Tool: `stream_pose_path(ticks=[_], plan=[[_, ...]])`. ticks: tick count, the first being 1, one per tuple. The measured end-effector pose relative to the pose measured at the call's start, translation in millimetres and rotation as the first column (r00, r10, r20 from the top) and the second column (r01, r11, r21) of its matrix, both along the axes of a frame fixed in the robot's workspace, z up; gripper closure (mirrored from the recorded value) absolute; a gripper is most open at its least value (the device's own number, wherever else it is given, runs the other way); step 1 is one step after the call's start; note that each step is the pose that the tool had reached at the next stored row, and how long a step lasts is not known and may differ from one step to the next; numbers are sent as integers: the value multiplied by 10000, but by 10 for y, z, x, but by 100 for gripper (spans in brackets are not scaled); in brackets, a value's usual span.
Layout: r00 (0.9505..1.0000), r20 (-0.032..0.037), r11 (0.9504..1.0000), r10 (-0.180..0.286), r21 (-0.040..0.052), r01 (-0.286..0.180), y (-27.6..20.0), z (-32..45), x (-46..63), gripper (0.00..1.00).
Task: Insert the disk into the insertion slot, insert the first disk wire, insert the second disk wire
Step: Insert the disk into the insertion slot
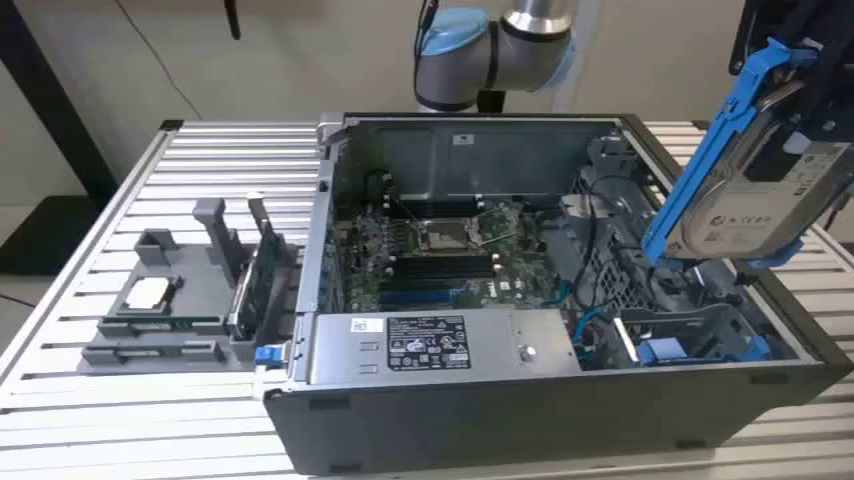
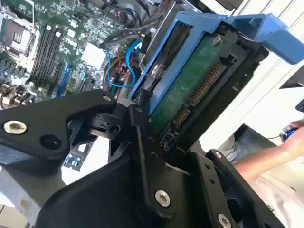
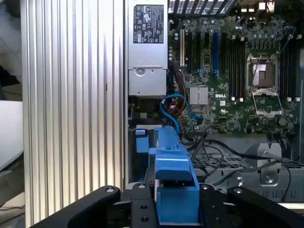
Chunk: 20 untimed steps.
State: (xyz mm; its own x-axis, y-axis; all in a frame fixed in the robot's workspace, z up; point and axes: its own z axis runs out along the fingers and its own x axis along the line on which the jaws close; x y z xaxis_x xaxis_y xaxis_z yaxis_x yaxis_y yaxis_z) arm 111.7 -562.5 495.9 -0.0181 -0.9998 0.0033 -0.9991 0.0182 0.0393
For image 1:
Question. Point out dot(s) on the blue expansion slot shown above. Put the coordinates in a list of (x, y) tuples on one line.
[(420, 301)]

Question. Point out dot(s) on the blue disk carrier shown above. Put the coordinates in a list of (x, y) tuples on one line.
[(667, 351)]

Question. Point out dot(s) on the grey parts rack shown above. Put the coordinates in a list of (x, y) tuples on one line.
[(194, 300)]

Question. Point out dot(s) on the silver CPU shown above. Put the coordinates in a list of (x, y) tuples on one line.
[(150, 295)]

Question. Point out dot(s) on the black stand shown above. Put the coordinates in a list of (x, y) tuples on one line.
[(56, 100)]

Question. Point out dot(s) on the black open PC case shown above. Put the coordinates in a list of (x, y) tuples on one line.
[(467, 425)]

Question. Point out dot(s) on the black RAM slot bank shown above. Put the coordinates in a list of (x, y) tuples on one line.
[(440, 272), (440, 207)]

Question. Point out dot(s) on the thin locking lever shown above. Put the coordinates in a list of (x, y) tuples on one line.
[(406, 207)]

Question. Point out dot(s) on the hard disk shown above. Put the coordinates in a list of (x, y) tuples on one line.
[(734, 225)]

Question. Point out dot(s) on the green RAM stick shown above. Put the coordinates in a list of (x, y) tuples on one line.
[(160, 326), (154, 353)]

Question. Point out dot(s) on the blue case latch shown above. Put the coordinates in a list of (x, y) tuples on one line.
[(267, 356)]

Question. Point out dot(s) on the green graphics card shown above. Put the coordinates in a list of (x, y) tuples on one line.
[(267, 260)]

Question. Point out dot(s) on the silver power supply unit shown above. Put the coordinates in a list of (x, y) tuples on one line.
[(334, 345)]

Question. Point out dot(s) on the green Dell motherboard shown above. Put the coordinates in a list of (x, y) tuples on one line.
[(527, 270)]

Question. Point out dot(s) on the black wall antenna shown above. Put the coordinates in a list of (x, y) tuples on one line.
[(234, 22)]

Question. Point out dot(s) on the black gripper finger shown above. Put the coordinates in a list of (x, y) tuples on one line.
[(774, 160)]

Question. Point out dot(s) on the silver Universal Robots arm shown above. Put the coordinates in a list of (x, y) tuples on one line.
[(460, 75)]

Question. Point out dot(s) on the CPU socket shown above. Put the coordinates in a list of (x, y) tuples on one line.
[(440, 237)]

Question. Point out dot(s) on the perforated metal drive cage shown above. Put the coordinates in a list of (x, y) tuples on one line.
[(614, 280)]

